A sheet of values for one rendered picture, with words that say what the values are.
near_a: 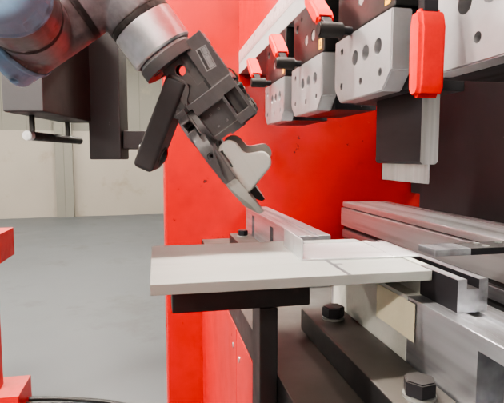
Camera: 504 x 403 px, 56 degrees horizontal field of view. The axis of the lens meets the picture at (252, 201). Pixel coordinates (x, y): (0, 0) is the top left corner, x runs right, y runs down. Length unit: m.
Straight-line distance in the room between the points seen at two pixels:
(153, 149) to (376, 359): 0.34
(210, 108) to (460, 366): 0.36
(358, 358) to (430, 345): 0.08
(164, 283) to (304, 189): 1.03
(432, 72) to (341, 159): 1.07
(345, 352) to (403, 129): 0.24
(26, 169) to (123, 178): 1.72
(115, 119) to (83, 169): 7.60
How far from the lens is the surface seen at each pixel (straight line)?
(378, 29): 0.54
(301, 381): 0.53
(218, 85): 0.54
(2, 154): 9.64
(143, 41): 0.56
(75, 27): 0.57
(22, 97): 1.56
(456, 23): 0.42
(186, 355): 1.46
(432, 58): 0.39
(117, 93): 1.89
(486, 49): 0.38
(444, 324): 0.46
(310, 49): 0.76
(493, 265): 0.82
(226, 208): 1.36
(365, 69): 0.56
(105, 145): 1.89
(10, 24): 0.43
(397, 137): 0.55
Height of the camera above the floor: 1.11
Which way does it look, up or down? 5 degrees down
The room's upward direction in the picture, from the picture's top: straight up
